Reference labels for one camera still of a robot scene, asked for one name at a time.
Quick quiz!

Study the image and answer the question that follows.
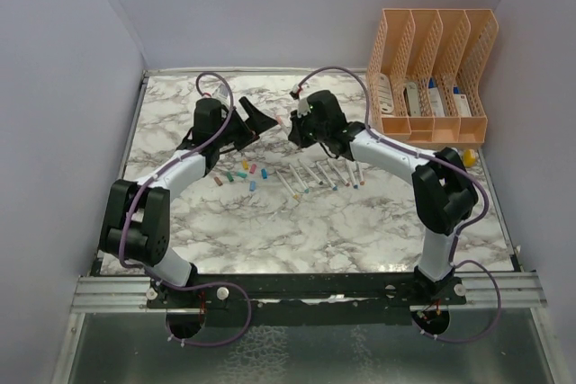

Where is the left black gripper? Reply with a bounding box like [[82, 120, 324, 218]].
[[213, 97, 276, 150]]

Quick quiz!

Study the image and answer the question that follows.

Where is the peach cap marker pen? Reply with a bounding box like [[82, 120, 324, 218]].
[[275, 116, 290, 136]]

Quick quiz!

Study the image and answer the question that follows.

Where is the green cap marker pen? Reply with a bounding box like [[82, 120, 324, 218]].
[[289, 164, 310, 193]]

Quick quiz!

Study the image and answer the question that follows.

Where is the brown cap marker pen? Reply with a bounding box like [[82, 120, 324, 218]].
[[275, 170, 300, 201]]

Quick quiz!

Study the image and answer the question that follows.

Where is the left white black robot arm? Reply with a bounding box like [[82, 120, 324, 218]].
[[98, 97, 278, 308]]

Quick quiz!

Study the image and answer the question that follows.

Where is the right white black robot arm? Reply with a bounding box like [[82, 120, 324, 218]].
[[288, 90, 478, 304]]

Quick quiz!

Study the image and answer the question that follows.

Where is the red end marker pen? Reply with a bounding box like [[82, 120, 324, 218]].
[[327, 158, 350, 187]]

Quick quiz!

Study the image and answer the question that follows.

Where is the blue cap marker pen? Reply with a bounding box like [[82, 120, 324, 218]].
[[346, 161, 359, 189]]

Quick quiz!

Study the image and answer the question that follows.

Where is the white booklet in organizer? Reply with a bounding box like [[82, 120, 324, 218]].
[[376, 74, 395, 117]]

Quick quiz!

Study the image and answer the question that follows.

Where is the orange plastic file organizer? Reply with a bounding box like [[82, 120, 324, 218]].
[[366, 8, 499, 149]]

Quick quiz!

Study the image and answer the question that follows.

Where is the white blue box in organizer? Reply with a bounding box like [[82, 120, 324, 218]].
[[428, 77, 446, 117]]

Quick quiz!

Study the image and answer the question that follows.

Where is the white red box in organizer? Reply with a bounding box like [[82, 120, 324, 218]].
[[453, 86, 472, 117]]

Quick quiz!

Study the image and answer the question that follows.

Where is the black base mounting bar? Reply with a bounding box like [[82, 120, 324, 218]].
[[148, 272, 466, 309]]

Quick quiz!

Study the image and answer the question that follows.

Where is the yellow small bottle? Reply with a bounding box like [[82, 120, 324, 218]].
[[463, 149, 478, 167]]

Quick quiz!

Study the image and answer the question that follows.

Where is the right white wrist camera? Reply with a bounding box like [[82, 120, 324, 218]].
[[290, 85, 311, 118]]

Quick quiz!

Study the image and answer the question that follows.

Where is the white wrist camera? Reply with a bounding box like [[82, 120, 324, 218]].
[[212, 84, 230, 105], [290, 85, 311, 118]]

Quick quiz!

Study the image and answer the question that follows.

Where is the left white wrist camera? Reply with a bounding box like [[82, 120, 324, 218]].
[[212, 84, 230, 105]]

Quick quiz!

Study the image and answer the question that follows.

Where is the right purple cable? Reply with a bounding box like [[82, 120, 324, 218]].
[[296, 65, 503, 344]]

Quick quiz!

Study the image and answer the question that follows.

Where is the purple cable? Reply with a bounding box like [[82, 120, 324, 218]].
[[118, 71, 252, 348], [296, 65, 503, 344]]

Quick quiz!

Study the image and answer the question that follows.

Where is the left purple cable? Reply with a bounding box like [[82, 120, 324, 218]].
[[118, 71, 252, 348]]

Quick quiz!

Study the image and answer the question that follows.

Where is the aluminium frame rail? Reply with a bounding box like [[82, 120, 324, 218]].
[[71, 272, 547, 314]]

